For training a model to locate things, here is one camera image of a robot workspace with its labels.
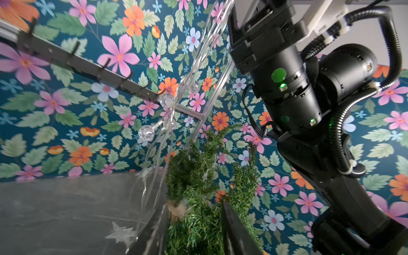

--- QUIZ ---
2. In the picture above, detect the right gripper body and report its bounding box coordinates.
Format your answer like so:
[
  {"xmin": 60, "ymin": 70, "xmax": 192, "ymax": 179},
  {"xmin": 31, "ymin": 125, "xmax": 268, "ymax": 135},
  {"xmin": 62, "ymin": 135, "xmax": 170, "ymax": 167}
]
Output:
[{"xmin": 228, "ymin": 1, "xmax": 308, "ymax": 74}]

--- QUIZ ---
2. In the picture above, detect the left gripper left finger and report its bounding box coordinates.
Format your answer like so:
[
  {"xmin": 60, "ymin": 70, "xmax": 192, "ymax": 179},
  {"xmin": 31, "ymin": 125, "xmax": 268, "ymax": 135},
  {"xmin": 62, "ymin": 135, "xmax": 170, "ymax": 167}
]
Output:
[{"xmin": 127, "ymin": 204, "xmax": 169, "ymax": 255}]

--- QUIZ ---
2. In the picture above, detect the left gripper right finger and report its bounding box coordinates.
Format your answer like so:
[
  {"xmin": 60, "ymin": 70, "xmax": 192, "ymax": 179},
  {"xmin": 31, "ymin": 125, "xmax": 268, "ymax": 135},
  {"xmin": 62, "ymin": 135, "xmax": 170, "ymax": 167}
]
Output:
[{"xmin": 221, "ymin": 202, "xmax": 262, "ymax": 255}]

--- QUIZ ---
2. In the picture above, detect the small green tree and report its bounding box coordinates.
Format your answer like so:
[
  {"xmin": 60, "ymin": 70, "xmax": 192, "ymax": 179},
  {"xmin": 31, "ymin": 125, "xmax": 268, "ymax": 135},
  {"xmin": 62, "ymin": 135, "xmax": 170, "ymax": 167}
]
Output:
[{"xmin": 166, "ymin": 125, "xmax": 259, "ymax": 255}]

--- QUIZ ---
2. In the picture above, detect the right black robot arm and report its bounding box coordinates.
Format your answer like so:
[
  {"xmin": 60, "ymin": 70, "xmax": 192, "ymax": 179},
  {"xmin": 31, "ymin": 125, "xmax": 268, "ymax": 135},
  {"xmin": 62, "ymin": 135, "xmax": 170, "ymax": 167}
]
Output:
[{"xmin": 227, "ymin": 1, "xmax": 408, "ymax": 255}]

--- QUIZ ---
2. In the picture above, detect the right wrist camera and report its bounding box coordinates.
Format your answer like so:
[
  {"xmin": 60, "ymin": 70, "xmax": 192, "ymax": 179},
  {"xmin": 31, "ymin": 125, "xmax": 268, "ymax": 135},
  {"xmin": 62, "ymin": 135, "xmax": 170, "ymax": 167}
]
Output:
[{"xmin": 300, "ymin": 0, "xmax": 349, "ymax": 40}]

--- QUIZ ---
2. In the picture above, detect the black hook rail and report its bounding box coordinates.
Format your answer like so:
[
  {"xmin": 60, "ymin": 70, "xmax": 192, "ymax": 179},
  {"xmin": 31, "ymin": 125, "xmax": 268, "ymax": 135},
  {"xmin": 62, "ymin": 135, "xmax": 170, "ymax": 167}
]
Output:
[{"xmin": 1, "ymin": 19, "xmax": 159, "ymax": 103}]

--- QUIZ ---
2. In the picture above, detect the aluminium frame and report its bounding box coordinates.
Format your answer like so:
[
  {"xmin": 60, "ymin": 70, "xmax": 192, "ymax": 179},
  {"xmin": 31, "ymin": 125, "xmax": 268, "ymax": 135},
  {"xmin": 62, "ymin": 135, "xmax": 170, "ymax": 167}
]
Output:
[{"xmin": 1, "ymin": 27, "xmax": 234, "ymax": 141}]

